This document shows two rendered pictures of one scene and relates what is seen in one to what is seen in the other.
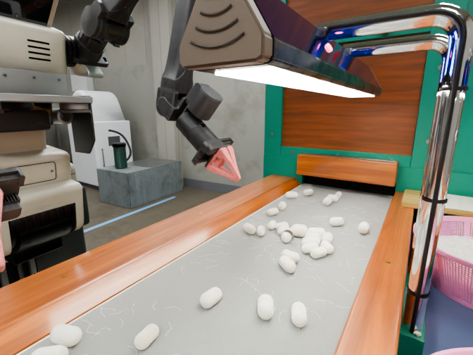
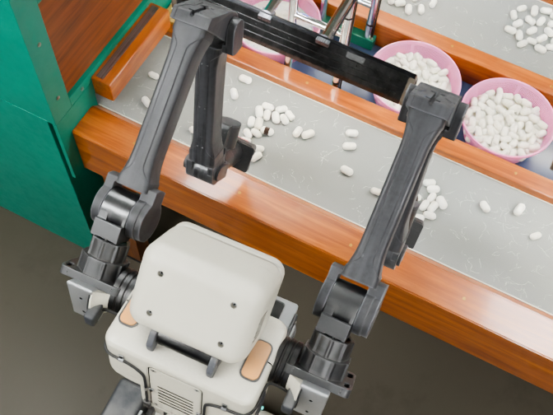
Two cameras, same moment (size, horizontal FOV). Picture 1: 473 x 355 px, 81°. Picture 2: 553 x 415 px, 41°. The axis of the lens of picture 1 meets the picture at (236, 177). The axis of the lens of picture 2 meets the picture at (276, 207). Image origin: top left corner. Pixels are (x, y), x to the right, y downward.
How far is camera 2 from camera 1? 1.90 m
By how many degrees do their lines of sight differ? 83
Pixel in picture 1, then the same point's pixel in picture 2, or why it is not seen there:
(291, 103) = (59, 47)
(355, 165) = (149, 40)
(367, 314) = (354, 105)
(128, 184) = not seen: outside the picture
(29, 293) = not seen: hidden behind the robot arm
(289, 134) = (67, 76)
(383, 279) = (326, 90)
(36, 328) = not seen: hidden behind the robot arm
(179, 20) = (219, 107)
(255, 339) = (365, 151)
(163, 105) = (221, 172)
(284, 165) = (79, 109)
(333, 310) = (341, 119)
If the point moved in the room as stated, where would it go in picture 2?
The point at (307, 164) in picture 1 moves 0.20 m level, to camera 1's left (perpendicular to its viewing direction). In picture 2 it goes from (119, 83) to (120, 146)
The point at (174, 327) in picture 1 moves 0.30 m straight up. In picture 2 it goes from (365, 185) to (385, 120)
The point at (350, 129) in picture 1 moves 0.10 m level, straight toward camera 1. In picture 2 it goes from (113, 14) to (149, 23)
